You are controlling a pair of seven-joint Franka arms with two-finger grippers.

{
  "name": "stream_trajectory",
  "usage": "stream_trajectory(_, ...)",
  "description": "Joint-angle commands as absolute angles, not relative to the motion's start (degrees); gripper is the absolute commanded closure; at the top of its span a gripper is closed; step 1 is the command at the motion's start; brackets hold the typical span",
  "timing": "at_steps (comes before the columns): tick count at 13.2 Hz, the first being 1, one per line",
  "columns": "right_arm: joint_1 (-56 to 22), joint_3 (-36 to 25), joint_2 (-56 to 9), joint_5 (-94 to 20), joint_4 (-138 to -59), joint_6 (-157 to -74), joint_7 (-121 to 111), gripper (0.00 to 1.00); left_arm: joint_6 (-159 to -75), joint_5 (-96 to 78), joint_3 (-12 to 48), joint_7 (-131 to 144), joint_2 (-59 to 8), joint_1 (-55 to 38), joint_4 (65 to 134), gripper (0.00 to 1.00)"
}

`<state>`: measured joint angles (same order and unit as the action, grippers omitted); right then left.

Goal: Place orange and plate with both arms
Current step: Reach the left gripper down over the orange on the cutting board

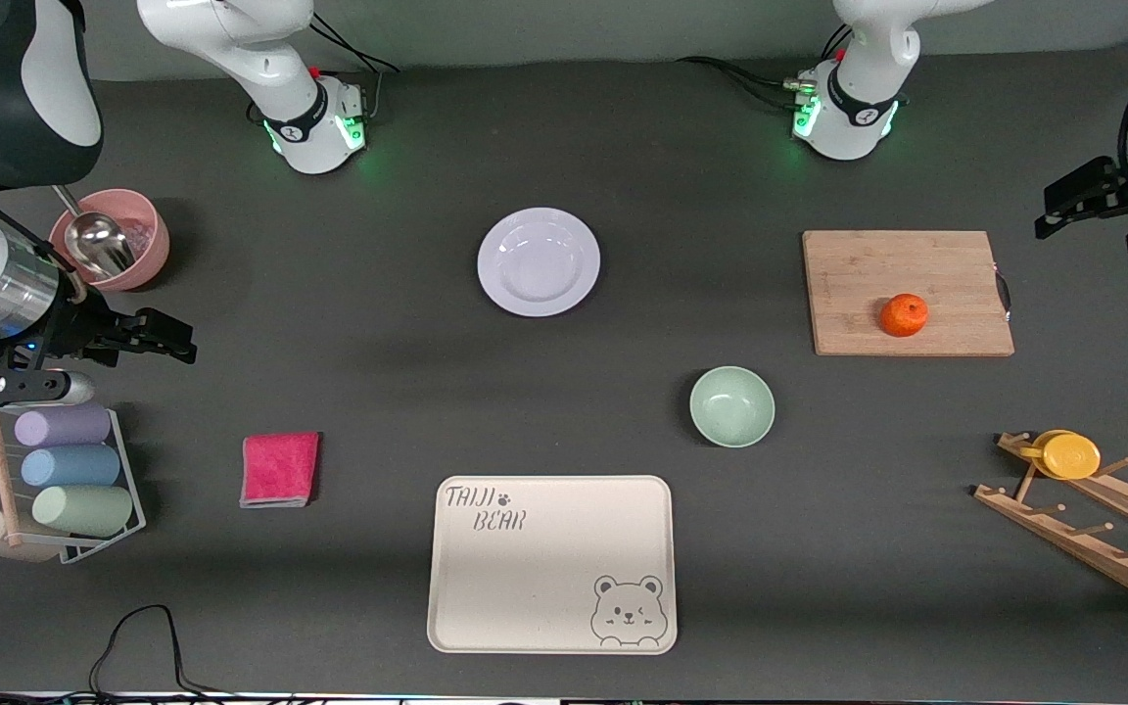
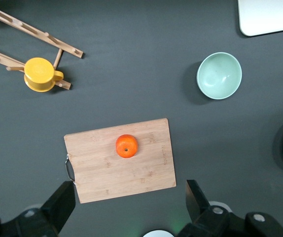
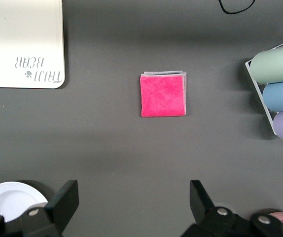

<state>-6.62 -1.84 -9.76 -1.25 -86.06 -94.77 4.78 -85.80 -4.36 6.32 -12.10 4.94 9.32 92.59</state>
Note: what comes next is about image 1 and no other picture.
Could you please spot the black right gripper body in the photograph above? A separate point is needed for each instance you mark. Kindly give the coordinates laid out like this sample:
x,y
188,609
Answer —
x,y
74,331

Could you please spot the orange fruit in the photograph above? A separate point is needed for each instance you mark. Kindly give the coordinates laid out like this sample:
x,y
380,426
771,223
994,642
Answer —
x,y
905,315

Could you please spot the white round plate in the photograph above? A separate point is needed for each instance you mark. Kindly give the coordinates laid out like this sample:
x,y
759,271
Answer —
x,y
539,261

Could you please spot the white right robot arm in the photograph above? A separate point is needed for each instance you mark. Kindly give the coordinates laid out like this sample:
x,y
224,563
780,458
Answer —
x,y
45,88

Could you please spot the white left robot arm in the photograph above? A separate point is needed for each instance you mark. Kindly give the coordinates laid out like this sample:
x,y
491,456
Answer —
x,y
858,117

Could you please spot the pink bowl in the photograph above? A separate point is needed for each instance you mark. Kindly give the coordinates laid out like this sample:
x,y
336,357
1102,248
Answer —
x,y
151,250

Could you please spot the metal scoop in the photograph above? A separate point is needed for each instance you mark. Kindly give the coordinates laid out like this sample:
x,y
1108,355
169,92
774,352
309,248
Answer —
x,y
102,245

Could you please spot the purple cup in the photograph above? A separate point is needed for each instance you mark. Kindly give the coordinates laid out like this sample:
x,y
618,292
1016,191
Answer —
x,y
65,427

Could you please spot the blue cup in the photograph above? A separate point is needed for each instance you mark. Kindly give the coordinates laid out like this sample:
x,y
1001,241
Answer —
x,y
72,466

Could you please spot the pink folded cloth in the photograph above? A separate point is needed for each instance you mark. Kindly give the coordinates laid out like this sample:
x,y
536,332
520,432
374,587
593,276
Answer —
x,y
279,469

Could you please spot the pale green cup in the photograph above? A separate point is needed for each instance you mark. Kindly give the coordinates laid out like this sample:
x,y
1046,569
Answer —
x,y
84,510

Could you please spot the bamboo cutting board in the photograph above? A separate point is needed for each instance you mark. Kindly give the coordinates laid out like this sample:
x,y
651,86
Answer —
x,y
877,274

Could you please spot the yellow cup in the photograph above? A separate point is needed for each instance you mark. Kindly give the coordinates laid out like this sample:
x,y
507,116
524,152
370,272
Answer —
x,y
1070,456

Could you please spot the wooden peg cup rack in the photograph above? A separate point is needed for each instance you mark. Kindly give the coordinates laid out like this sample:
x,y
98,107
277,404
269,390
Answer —
x,y
1093,548

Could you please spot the light green bowl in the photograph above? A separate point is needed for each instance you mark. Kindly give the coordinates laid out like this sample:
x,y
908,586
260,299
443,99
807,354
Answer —
x,y
731,406

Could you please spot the cream bear print tray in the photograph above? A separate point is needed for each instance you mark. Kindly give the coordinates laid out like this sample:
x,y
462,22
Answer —
x,y
544,578

